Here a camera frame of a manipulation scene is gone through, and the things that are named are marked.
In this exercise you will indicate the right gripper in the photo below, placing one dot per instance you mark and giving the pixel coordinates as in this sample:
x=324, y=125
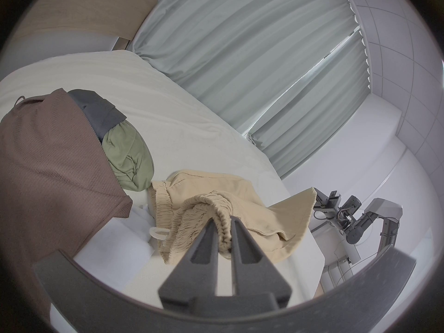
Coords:
x=329, y=208

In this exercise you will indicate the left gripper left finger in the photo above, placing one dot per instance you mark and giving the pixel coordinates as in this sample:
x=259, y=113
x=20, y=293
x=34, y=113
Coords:
x=187, y=283

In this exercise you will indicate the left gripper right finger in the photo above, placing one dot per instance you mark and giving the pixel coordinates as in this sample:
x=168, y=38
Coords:
x=263, y=283

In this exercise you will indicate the beige shorts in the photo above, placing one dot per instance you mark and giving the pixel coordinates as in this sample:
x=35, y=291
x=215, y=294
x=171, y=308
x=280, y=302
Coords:
x=249, y=203

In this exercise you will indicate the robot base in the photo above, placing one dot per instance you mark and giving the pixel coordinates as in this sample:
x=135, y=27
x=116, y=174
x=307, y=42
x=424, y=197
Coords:
x=334, y=255

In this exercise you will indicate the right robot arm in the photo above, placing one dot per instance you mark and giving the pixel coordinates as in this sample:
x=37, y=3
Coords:
x=383, y=206

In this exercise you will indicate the bed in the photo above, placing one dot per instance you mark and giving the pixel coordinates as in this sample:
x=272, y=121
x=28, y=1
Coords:
x=194, y=127

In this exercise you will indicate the white garment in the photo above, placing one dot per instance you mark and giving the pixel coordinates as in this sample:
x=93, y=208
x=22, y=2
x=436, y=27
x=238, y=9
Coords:
x=121, y=245

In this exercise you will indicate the pale green curtain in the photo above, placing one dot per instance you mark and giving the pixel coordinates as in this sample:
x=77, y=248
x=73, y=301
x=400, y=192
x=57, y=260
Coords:
x=319, y=116
x=249, y=29

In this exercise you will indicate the green garment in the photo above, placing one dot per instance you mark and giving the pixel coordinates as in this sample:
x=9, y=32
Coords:
x=130, y=158

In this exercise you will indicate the brown garment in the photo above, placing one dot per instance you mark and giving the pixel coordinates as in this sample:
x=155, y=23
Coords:
x=52, y=168

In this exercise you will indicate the black garment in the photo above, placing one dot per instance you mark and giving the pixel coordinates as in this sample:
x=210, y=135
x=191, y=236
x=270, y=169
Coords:
x=95, y=111

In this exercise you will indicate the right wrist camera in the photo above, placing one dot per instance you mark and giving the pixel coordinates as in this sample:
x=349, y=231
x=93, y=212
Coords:
x=352, y=203

